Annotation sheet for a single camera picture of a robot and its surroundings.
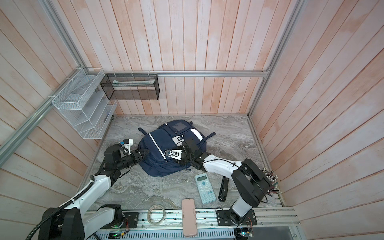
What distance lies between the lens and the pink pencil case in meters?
0.71

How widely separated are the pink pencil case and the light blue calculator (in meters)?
0.06

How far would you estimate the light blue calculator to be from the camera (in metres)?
0.81

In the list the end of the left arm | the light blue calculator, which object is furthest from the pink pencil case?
the end of the left arm

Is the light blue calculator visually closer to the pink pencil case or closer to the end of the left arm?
the pink pencil case
